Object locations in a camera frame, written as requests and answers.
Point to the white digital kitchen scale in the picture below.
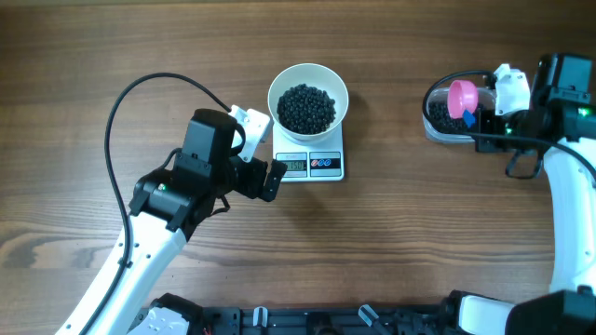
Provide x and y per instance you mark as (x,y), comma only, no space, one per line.
(310,161)

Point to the clear plastic container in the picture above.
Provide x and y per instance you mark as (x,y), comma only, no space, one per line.
(435,135)

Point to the black beans pile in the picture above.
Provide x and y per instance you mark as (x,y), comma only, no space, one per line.
(444,123)

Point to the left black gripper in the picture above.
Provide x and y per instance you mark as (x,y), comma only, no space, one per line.
(258,169)

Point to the pink scoop blue handle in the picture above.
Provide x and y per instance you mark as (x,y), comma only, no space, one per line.
(462,101)

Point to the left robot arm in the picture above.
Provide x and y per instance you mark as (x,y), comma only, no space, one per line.
(216,158)

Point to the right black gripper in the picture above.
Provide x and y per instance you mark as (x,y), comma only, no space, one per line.
(485,121)

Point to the black beans in bowl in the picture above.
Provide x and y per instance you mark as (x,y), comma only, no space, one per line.
(306,110)

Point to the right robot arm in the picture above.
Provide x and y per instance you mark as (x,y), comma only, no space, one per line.
(553,118)

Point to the white round bowl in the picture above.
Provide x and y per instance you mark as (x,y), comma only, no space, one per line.
(314,75)

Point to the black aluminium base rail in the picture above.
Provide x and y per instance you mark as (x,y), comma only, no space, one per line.
(417,319)

